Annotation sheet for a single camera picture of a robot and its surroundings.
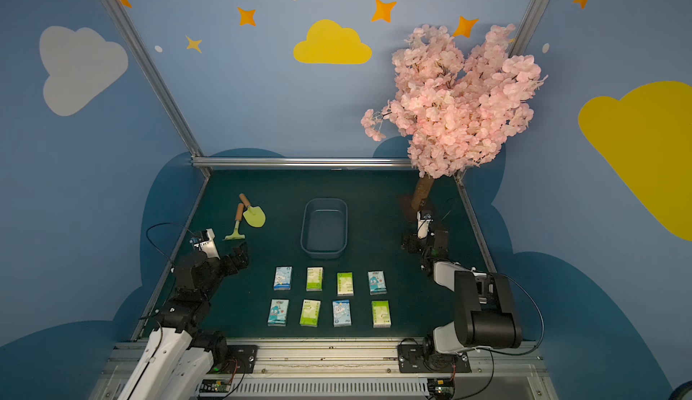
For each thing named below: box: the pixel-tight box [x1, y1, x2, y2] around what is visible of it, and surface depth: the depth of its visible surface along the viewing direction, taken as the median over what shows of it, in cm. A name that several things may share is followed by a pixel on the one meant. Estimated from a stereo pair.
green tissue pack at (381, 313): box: [371, 300, 392, 328], surface depth 82 cm
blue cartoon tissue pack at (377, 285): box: [367, 270, 388, 296], surface depth 89 cm
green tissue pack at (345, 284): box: [336, 272, 355, 297], surface depth 88 cm
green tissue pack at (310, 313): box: [299, 299, 322, 328], surface depth 82 cm
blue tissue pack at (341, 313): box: [332, 299, 352, 328], surface depth 82 cm
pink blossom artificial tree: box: [360, 23, 547, 214], surface depth 70 cm
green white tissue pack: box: [306, 266, 324, 291], surface depth 90 cm
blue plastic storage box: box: [300, 198, 349, 260], surface depth 102 cm
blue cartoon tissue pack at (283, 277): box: [273, 265, 293, 291], surface depth 90 cm
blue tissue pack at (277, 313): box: [267, 299, 290, 328], surface depth 82 cm
